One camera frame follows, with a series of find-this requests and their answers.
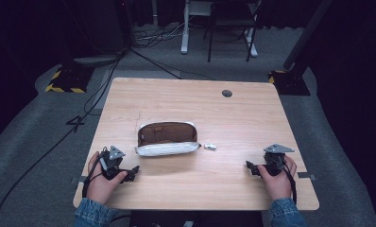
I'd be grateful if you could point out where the right hand-held gripper black cable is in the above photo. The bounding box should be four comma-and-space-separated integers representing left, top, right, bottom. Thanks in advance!
282, 162, 299, 205

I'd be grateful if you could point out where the black stand base with pole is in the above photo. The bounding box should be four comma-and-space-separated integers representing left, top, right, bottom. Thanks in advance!
267, 0, 333, 96

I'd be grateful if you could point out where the black tape floor mark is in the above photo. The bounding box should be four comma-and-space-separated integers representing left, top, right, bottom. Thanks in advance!
65, 114, 86, 133

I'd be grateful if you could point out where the grey tape strip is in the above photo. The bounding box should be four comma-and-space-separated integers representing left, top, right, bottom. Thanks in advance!
70, 175, 89, 185
297, 171, 316, 182

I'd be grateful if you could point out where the left hand-held gripper black cable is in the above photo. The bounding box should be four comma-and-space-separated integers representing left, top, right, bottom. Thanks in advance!
81, 146, 109, 200

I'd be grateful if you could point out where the person's left hand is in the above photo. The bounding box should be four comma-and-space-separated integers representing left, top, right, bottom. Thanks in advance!
87, 150, 128, 205

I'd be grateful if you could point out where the bundle of floor cables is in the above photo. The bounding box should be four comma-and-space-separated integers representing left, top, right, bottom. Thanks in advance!
130, 22, 190, 50

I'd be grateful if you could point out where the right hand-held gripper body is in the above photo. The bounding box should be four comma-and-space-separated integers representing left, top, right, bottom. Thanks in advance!
263, 143, 296, 177

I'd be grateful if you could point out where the white desk frame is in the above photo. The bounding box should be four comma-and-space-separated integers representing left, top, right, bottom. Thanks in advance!
179, 0, 260, 59

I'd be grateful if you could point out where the hand-held gripper black cable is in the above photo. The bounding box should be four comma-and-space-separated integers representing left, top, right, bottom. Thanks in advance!
81, 146, 109, 200
282, 162, 299, 205

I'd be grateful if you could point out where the long black floor cable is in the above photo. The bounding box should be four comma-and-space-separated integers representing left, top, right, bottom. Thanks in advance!
0, 46, 128, 227

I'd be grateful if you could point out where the black chair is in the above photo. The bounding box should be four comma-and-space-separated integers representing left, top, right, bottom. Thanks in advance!
202, 0, 263, 63

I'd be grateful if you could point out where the silver pouch with brown lining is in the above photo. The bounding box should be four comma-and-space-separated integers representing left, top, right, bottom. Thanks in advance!
133, 121, 202, 158

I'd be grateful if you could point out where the black stand base striped edge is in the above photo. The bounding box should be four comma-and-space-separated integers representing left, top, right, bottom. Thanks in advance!
44, 64, 95, 95

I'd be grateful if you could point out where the person's right hand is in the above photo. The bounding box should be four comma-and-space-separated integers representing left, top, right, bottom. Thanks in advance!
257, 155, 299, 201

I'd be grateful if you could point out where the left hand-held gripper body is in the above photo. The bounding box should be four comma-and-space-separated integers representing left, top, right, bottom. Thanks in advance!
98, 145, 128, 181

